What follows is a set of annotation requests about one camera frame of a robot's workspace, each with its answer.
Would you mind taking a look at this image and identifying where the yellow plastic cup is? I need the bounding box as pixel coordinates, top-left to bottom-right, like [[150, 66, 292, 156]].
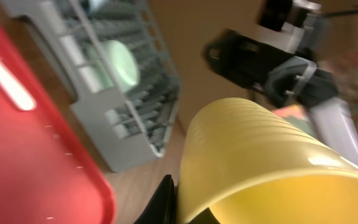
[[177, 98, 358, 223]]

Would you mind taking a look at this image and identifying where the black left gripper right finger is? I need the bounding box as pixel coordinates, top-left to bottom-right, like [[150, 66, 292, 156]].
[[189, 208, 220, 224]]

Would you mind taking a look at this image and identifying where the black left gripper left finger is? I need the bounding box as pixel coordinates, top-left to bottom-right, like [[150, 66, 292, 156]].
[[134, 174, 175, 224]]

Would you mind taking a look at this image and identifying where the grey dishwasher rack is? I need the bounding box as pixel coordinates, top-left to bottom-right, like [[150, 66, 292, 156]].
[[0, 0, 180, 172]]

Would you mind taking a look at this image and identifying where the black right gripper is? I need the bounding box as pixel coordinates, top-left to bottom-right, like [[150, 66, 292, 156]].
[[203, 29, 294, 89]]

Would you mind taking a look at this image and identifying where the white plastic spoon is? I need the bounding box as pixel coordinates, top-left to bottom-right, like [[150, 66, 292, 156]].
[[0, 59, 37, 111]]

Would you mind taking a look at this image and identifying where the green bowl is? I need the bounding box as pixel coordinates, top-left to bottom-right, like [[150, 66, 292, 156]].
[[102, 40, 140, 92]]

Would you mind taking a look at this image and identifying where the red serving tray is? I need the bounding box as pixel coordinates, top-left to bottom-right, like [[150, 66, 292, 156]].
[[0, 0, 117, 224]]

